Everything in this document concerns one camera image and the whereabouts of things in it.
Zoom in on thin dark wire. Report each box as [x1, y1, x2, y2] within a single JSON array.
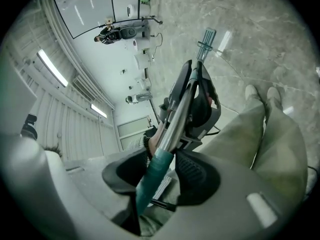
[[149, 32, 164, 58]]

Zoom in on short ceiling light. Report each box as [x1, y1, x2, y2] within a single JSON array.
[[90, 103, 109, 118]]

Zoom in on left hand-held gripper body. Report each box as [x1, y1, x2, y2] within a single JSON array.
[[158, 97, 222, 152]]

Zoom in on person's striped shirt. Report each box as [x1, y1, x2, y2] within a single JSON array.
[[152, 175, 176, 200]]

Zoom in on person's left forearm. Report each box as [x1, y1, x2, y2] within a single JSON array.
[[122, 123, 167, 160]]

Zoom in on green mop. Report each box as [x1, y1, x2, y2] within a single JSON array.
[[135, 28, 217, 217]]

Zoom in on white cylindrical bin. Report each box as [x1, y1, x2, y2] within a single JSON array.
[[138, 3, 151, 19]]

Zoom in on person's beige shoe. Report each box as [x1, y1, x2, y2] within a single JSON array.
[[244, 84, 264, 104], [265, 86, 282, 105]]

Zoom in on person's right beige shoe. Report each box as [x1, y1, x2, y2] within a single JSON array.
[[265, 86, 282, 105]]

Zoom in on plain white box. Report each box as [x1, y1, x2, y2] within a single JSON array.
[[134, 76, 152, 90], [134, 53, 152, 70]]

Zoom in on frosted glass door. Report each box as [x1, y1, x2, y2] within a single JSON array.
[[117, 116, 154, 151]]

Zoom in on black bead bracelet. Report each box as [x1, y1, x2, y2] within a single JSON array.
[[142, 135, 154, 159]]

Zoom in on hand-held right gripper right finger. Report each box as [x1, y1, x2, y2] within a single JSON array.
[[176, 150, 221, 206]]

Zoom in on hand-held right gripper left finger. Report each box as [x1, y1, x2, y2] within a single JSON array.
[[101, 150, 148, 194]]

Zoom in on black-framed white board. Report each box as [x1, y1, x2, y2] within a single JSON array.
[[50, 0, 142, 40]]

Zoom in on ceiling air vent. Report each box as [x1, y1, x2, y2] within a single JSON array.
[[72, 77, 96, 101]]

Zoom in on person's left beige shoe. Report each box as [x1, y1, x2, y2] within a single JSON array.
[[244, 84, 264, 104]]

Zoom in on white box with purple mark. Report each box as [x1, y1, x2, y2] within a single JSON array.
[[122, 39, 151, 52]]

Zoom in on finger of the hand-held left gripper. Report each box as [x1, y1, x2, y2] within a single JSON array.
[[169, 60, 193, 107], [191, 61, 222, 129]]

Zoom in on long ceiling light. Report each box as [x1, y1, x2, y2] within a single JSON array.
[[36, 48, 69, 88]]

